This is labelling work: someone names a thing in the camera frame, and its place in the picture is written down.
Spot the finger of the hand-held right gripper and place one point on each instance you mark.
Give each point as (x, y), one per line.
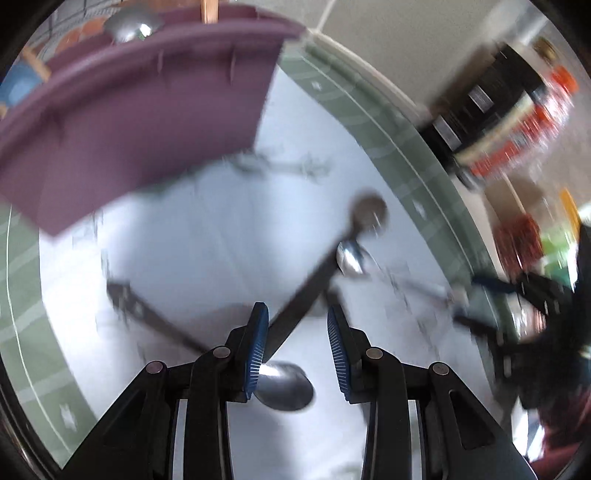
(494, 286)
(480, 325)

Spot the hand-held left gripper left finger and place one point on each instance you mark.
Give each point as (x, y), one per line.
(256, 350)

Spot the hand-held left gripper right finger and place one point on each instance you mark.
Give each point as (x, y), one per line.
(337, 350)

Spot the large metal spoon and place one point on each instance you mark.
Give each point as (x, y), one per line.
(286, 387)

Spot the small metal spoon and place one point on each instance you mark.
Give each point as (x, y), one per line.
(351, 264)

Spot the purple utensil organizer box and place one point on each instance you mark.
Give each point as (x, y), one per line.
(138, 115)

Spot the wooden spatula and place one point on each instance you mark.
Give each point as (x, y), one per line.
(210, 10)

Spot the metal bowl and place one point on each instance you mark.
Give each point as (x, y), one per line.
(131, 24)

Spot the red bag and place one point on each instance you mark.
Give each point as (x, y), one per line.
(517, 240)

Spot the green container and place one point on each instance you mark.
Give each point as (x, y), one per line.
(561, 249)

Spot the yellow object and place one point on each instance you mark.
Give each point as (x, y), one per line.
(570, 207)

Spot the maroon clothing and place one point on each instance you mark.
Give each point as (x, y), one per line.
(558, 438)

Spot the red printed packet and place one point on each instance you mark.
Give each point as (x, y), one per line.
(519, 141)

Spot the dark shelf with packages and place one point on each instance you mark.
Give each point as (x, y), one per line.
(480, 101)

